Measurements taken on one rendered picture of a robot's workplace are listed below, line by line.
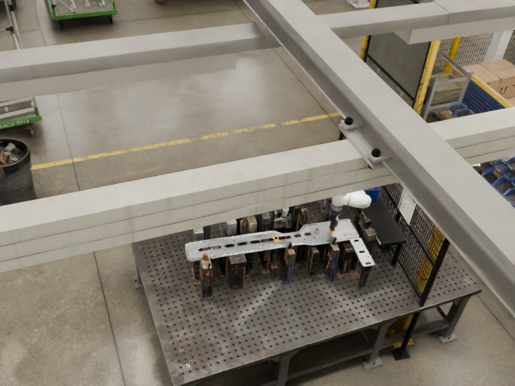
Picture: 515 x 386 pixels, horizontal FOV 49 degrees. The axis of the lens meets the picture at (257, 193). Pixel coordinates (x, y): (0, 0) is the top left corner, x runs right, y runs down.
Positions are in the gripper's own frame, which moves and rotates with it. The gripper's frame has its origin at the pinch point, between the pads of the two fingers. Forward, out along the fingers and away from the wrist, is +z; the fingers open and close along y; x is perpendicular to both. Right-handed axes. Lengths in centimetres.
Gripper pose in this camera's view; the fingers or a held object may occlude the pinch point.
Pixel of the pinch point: (332, 226)
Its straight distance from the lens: 452.9
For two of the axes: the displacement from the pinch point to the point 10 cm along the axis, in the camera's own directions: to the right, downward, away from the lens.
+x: -9.7, 1.2, -2.2
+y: -2.5, -6.6, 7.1
